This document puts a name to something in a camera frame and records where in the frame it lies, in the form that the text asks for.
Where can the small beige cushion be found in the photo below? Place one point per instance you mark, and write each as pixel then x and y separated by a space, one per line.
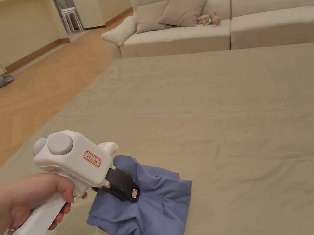
pixel 148 19

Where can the cream sofa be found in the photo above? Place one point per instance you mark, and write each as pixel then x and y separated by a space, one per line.
pixel 185 41

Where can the large beige cushion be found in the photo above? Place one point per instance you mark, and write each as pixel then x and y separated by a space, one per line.
pixel 183 9

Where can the person's left hand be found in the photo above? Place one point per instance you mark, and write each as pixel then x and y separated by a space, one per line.
pixel 27 196

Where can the bed with beige sheet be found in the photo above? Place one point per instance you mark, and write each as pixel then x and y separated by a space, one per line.
pixel 224 114

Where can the cream pillow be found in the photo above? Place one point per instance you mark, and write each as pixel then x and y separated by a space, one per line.
pixel 119 32

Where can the stacked white stools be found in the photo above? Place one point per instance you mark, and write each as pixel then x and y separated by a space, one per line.
pixel 72 18

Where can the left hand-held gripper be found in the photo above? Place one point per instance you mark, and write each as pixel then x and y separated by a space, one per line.
pixel 70 162

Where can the brown plush toy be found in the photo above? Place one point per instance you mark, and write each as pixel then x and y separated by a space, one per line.
pixel 210 18

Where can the blue garment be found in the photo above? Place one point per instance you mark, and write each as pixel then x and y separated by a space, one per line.
pixel 155 200

